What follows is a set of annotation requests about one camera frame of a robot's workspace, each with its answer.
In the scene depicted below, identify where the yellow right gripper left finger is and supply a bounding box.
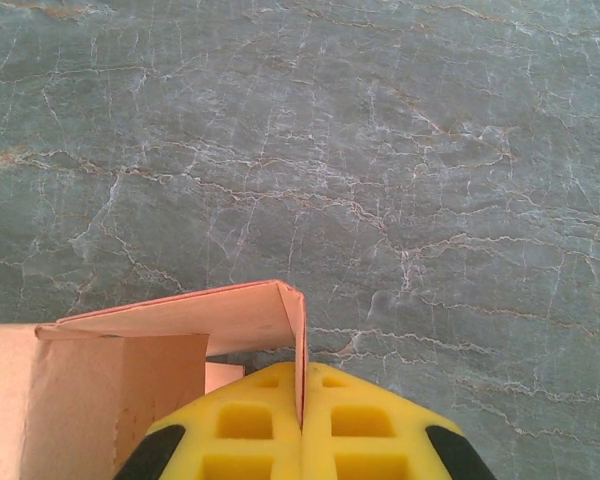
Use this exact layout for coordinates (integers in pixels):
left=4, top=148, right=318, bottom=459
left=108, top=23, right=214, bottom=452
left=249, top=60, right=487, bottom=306
left=113, top=361, right=302, bottom=480

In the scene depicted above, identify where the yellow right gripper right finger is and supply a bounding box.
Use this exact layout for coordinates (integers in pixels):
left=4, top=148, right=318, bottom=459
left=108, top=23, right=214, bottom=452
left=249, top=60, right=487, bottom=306
left=299, top=363, right=500, bottom=480

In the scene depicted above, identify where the pink paper box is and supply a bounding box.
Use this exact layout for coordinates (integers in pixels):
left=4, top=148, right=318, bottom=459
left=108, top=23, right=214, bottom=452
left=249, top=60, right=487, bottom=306
left=0, top=278, right=311, bottom=480

